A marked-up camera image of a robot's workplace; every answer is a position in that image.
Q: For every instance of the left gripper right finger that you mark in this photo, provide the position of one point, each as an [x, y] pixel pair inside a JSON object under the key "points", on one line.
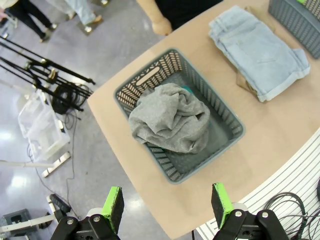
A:
{"points": [[222, 205]]}

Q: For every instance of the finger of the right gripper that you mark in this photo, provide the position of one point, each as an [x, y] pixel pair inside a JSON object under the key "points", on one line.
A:
{"points": [[301, 1]]}

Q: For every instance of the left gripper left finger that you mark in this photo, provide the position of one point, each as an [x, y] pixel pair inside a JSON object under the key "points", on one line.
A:
{"points": [[112, 207]]}

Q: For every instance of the light blue denim shorts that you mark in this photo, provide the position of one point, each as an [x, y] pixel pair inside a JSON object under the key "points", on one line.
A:
{"points": [[257, 50]]}

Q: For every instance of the grey shirt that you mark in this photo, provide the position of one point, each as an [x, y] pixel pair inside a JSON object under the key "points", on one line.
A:
{"points": [[170, 120]]}

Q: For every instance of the teal green shirt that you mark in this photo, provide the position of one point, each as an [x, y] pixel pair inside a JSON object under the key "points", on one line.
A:
{"points": [[187, 89]]}

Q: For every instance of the person's right forearm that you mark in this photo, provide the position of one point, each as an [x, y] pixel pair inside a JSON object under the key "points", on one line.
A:
{"points": [[147, 8]]}

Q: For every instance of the person's right hand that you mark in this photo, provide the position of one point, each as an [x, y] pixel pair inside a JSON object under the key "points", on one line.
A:
{"points": [[162, 27]]}

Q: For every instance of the grey plastic lattice basket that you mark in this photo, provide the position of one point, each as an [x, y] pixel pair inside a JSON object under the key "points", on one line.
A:
{"points": [[200, 87], [295, 25]]}

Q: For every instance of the clear plastic storage bin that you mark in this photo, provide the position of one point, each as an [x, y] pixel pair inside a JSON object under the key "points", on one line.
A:
{"points": [[42, 125]]}

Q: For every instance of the person in black T-shirt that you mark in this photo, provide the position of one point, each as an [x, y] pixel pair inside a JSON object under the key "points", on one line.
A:
{"points": [[185, 10]]}

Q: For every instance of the black camera tripod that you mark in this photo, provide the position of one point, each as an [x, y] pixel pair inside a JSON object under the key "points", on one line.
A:
{"points": [[50, 72]]}

